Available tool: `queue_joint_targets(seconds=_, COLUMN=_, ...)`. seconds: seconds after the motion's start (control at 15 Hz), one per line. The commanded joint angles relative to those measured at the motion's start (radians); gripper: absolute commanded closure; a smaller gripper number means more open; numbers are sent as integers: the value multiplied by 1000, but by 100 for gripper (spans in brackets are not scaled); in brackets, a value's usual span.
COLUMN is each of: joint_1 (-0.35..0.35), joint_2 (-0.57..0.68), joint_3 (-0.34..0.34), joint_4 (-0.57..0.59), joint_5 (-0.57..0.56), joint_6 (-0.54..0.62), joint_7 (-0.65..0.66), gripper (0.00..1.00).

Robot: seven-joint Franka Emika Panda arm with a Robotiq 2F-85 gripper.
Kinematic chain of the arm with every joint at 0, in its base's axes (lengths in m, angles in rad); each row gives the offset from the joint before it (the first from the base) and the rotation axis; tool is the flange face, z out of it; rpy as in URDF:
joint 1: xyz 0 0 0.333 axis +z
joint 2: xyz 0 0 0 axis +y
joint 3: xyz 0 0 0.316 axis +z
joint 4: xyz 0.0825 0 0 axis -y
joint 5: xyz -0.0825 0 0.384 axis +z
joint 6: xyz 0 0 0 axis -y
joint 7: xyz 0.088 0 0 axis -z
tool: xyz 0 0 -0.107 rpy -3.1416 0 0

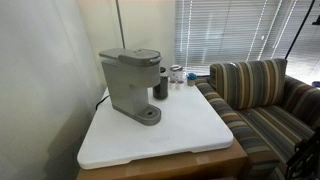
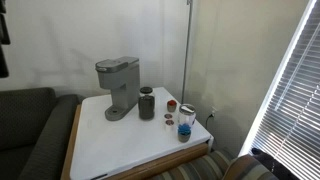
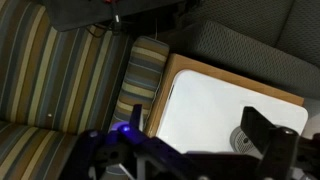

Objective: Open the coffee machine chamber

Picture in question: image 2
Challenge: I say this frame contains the striped sofa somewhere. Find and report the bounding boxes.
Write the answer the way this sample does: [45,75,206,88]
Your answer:
[148,150,279,180]

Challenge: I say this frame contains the grey pod coffee machine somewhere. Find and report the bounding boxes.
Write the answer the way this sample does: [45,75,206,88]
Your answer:
[95,56,140,121]

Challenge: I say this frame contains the black power cable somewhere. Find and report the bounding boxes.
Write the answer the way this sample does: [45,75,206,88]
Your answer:
[204,112,215,131]

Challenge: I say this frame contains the dark grey armchair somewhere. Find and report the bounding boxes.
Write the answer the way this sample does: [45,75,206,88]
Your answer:
[0,87,79,180]

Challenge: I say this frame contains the white plastic table board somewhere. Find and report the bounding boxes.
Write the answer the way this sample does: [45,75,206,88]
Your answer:
[70,87,213,180]

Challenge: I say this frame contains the clear glass jar silver lid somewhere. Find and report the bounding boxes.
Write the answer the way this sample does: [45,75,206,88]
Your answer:
[178,104,196,126]

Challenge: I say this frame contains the window blinds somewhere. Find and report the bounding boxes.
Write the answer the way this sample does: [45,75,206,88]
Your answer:
[252,0,320,180]

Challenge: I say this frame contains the white coffee pod front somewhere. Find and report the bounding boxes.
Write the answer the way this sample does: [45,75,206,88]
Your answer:
[165,119,174,130]

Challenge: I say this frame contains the dark coffee-filled glass jar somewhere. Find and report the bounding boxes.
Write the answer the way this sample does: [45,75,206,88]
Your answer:
[138,87,155,120]

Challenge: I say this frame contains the white coffee pod near jar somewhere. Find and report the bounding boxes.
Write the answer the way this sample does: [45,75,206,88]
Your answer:
[164,114,173,120]

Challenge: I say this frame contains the red-topped brown coffee pod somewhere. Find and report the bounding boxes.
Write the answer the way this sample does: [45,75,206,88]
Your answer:
[167,100,177,112]

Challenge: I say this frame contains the black object at sofa edge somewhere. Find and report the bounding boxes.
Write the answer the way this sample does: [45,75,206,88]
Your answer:
[251,148,299,180]

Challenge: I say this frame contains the metal vertical pole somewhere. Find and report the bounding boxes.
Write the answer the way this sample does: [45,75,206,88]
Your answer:
[181,0,193,103]

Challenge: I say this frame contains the small pot blue plant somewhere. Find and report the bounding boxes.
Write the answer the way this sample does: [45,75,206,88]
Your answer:
[178,124,191,142]

